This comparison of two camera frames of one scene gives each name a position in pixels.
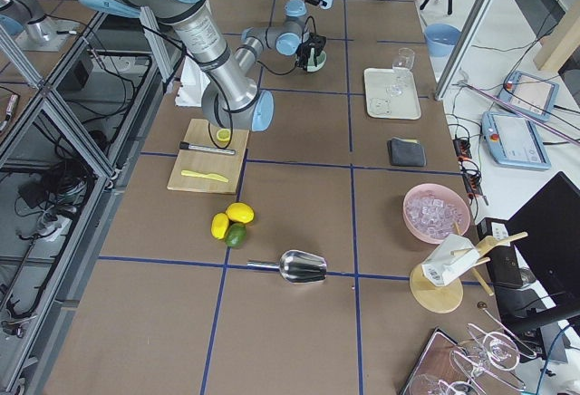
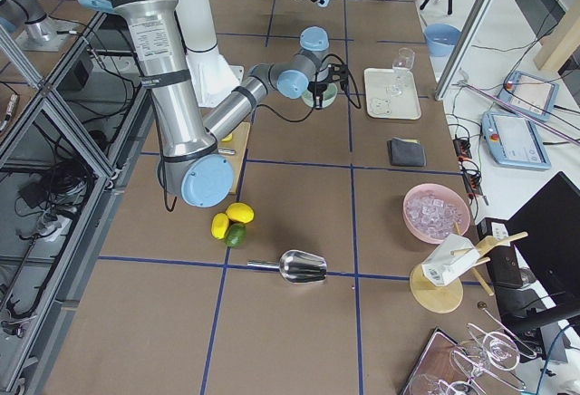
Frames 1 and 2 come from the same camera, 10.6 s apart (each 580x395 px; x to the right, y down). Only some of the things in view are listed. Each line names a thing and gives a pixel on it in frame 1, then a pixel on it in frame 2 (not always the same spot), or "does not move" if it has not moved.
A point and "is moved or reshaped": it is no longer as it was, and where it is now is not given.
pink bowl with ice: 434,212 does not move
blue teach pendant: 513,140 does not move
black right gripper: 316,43 -> 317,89
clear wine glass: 402,67 does not move
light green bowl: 312,62 is moved or reshaped
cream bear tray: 391,93 does not move
